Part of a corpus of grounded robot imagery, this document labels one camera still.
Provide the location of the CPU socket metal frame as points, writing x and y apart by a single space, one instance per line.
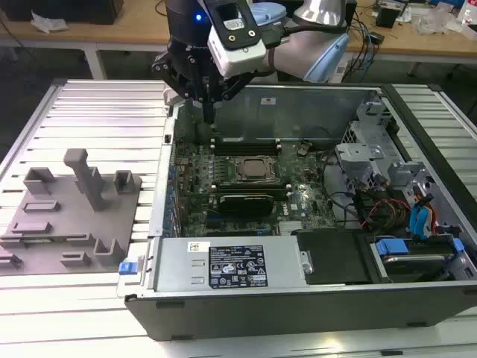
275 171

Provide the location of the white crumpled plastic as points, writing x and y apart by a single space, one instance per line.
50 22

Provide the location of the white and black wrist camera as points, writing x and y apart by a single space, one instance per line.
238 56

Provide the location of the black plastic shroud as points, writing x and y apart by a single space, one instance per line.
331 257

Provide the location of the grey parts rack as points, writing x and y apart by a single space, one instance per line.
67 223

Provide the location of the wide black box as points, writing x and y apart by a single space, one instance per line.
74 11

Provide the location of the red and white box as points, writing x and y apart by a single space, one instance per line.
470 15

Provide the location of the hard disk in blue carrier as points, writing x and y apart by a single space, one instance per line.
391 248

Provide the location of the black graphics card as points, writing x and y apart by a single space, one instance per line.
246 205

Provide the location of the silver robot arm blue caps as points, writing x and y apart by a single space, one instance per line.
298 52

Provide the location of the installed RAM stick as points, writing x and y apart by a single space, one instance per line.
233 139

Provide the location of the grey metal drive cage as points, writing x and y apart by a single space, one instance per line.
357 153

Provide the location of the blue case latch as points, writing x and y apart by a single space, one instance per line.
127 268

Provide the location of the green RAM stick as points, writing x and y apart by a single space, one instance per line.
37 242

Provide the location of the small black adapter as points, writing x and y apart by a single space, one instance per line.
376 38

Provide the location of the black open PC case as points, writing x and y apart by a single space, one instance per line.
298 317

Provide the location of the silver coin battery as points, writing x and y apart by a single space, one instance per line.
302 150

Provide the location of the clear plastic bags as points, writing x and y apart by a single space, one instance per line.
436 18

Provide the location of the small black box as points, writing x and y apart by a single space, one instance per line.
387 16

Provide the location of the green motherboard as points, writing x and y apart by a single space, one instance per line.
298 209

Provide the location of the tall black box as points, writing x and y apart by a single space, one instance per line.
351 11

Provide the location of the wooden desk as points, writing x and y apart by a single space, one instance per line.
130 31

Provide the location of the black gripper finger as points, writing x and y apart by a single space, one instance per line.
179 84
234 86

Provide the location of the silver power supply with label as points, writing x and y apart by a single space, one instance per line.
179 261

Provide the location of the silver CPU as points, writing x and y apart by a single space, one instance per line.
255 166

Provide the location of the black RAM slot bank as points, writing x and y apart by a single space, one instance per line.
246 150
249 191

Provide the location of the silver chipset heatsink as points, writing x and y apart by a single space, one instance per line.
292 227

